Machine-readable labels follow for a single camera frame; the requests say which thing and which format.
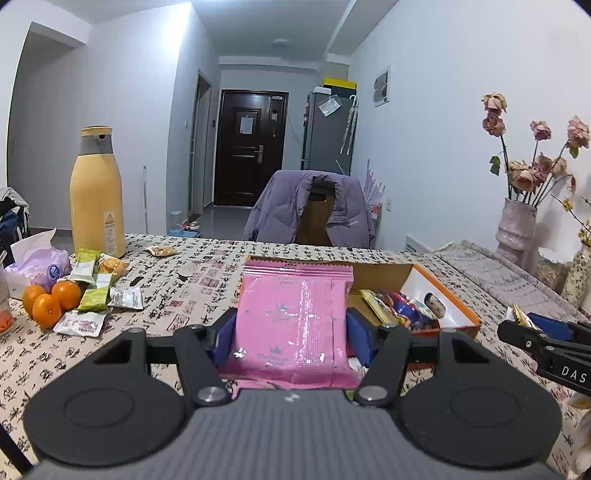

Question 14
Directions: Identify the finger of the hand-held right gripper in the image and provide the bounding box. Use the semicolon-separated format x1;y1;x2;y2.
497;319;561;358
526;312;591;346

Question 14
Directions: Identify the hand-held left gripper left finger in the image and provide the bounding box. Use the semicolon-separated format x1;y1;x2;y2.
81;308;238;408

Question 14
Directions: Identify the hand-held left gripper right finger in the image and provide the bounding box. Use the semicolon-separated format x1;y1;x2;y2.
346;308;509;408

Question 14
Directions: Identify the gold snack packet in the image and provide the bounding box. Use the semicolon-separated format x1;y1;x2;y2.
510;305;543;330

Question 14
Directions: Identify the yellow striped snack packet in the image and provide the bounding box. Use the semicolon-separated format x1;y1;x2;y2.
360;290;402;324

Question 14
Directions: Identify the orange cardboard box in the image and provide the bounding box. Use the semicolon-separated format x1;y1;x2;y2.
240;255;483;370

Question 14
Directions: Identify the pink snack packet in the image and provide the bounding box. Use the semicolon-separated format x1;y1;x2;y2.
231;259;365;402

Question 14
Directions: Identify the beige textured jar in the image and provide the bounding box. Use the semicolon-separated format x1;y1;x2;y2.
536;248;573;291

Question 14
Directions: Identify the patterned ceramic vase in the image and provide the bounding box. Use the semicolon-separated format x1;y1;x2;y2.
561;244;591;308

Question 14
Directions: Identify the blue red snack packet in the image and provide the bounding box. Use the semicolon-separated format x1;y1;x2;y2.
385;292;439;330

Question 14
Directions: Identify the pink textured vase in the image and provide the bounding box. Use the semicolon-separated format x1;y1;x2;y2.
495;198;539;266

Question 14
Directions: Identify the white printed snack packet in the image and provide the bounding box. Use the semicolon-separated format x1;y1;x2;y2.
108;286;145;310
53;310;109;339

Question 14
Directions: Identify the wooden chair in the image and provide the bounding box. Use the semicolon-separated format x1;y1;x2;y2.
295;174;340;246

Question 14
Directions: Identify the green stick snack packet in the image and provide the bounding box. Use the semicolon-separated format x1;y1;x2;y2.
69;248;102;283
77;273;115;312

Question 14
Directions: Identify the purple padded jacket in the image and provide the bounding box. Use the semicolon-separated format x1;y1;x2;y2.
242;169;377;250

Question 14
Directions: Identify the dried rose bouquet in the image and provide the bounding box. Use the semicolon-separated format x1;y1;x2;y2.
481;92;591;245

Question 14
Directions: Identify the orange fruit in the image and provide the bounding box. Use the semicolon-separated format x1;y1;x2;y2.
31;294;63;329
22;285;47;315
51;280;83;311

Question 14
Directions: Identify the dark brown entrance door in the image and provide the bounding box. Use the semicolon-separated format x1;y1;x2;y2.
213;89;289;208

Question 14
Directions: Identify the grey side door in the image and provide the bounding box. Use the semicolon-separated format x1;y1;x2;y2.
188;69;214;217

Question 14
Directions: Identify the yellow bottle grey cap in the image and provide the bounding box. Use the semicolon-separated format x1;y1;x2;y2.
69;126;127;258

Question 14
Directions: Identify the purple tissue pack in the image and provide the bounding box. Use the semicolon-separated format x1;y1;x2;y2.
2;228;72;294

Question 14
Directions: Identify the grey refrigerator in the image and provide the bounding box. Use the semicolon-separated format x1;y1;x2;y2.
301;87;357;176

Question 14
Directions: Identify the white folded umbrella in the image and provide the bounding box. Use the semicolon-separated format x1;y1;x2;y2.
340;95;360;155

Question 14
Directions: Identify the glass cup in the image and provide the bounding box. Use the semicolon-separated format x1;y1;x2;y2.
0;268;12;334

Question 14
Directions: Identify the dark blue bag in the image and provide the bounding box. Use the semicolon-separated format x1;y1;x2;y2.
0;210;29;266

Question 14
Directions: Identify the pile of clothes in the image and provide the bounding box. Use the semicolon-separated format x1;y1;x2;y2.
0;187;31;215

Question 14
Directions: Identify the purple wall decal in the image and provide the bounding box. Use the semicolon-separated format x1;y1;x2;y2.
365;159;386;204

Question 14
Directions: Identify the wall poster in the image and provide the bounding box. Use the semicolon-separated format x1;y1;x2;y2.
372;67;392;108

